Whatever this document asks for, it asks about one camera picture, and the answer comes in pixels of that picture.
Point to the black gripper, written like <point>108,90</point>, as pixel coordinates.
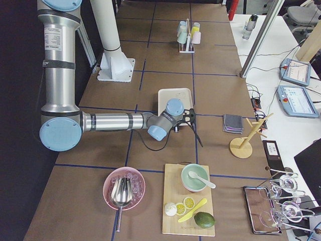
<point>176,128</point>

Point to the green cup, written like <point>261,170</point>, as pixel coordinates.
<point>182,37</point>

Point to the beige plastic tray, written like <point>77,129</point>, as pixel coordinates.
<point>164,95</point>

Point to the white cup rack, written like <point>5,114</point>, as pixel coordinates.
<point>184,26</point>

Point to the pink cup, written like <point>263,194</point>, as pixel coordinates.
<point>196,38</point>

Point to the yellow cup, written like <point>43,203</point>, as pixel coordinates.
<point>195,28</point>

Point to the reflective metal tray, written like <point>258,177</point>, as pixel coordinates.
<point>258,203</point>

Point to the white plastic spoon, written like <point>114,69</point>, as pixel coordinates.
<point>194,175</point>

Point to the green ceramic bowl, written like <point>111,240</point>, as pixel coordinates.
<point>194,184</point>

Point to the folded grey cloth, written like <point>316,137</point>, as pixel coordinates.
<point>232,124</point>

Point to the bamboo cutting board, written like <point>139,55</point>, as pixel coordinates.
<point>184,197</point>

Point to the wooden mug tree stand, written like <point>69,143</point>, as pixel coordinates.
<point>241,147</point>

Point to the pink bowl with ice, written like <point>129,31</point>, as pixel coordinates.
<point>137,182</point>

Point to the upper lemon slice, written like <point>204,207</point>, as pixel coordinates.
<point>189,203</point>

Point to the lemon slice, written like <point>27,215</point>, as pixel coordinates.
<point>189,203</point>
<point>181,209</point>

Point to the lower lemon slice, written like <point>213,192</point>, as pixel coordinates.
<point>181,209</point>

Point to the small circuit board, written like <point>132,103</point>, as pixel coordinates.
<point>256,103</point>

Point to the metal ice scoop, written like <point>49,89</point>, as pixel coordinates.
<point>121,196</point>

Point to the yellow plastic knife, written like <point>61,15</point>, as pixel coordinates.
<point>190,213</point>

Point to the green avocado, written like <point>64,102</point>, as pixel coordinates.
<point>204,220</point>

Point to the black box with label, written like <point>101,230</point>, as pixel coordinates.
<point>272,154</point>

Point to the lower teach pendant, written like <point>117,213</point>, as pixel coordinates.
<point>296,102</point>

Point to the teach pendant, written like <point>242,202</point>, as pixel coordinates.
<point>295,72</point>
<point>296,102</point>

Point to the clear water bottle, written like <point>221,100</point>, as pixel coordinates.
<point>250,25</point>

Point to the upper teach pendant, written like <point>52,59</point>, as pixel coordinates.
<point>295,72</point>

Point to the wine glass rack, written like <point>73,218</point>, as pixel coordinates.
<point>289,214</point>

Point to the office chair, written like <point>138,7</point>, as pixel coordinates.
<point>303,17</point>

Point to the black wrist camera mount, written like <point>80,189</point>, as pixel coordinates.
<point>188,118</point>

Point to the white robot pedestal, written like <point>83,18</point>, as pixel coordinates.
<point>114,66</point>

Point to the aluminium frame post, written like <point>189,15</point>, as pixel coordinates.
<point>269,19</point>

